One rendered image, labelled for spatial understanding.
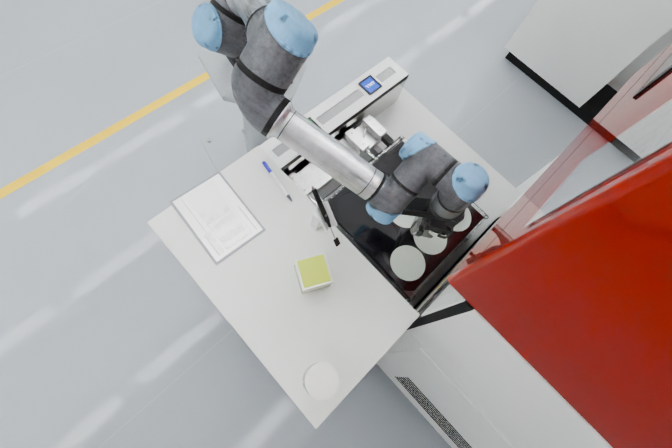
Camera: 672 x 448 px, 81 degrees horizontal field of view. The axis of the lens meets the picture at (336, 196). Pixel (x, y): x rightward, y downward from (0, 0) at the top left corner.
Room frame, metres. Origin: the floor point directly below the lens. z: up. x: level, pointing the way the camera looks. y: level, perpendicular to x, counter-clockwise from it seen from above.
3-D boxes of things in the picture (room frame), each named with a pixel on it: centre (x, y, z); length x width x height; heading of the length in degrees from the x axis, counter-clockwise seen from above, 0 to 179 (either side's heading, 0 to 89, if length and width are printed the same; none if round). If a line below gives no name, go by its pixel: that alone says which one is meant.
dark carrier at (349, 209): (0.50, -0.21, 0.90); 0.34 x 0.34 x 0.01; 60
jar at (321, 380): (0.00, -0.09, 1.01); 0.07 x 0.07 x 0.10
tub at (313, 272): (0.22, -0.01, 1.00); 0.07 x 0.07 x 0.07; 34
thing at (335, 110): (0.74, 0.07, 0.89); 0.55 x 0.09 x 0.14; 150
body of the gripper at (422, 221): (0.45, -0.26, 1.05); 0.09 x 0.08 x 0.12; 90
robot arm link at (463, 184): (0.45, -0.25, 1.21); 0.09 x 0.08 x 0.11; 63
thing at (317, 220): (0.34, 0.01, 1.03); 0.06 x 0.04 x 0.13; 60
